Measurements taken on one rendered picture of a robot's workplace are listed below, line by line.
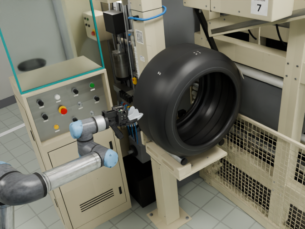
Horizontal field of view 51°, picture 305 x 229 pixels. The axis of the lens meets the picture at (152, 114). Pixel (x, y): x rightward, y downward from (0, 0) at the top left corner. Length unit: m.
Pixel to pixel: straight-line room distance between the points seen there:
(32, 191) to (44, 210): 1.88
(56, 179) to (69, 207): 1.29
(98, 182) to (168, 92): 1.21
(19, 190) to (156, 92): 0.74
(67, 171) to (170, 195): 1.33
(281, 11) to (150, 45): 0.71
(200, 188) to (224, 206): 0.29
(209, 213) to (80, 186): 1.06
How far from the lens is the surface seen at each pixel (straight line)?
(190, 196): 2.86
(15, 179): 1.21
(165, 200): 2.46
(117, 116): 1.48
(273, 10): 1.48
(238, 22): 1.80
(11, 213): 1.37
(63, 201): 2.46
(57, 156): 2.24
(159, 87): 1.51
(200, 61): 1.55
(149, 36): 1.82
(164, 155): 1.90
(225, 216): 2.72
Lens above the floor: 2.02
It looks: 30 degrees down
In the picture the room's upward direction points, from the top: 7 degrees counter-clockwise
